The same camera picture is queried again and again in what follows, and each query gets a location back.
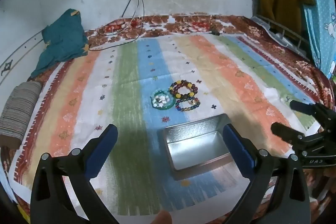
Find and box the white bead bracelet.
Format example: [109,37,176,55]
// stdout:
[155,94,171,106]

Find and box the dark red yellow bead bracelet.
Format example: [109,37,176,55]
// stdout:
[168,79,198,101]

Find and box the multicolour glass bead bracelet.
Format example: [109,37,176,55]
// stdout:
[175,98,201,112]

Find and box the teal cloth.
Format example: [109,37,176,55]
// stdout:
[31,9,90,79]

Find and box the silver tin box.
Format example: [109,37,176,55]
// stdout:
[157,113,237,181]

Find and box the striped pastel bed sheet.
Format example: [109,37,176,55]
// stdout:
[5,34,319,216]

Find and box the blue dotted curtain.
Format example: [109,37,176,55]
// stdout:
[295,0,336,80]

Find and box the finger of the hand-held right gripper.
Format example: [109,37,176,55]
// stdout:
[271,122,307,146]
[289,100,336,130]

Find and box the grey striped rolled cloth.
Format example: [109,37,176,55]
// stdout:
[0,81,42,148]

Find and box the person's left hand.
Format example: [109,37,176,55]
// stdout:
[152,210,174,224]

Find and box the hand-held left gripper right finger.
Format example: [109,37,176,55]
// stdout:
[222,123,313,224]

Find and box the green jade bangle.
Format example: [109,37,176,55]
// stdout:
[150,90,176,111]

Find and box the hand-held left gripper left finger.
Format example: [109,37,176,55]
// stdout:
[30,124,118,224]

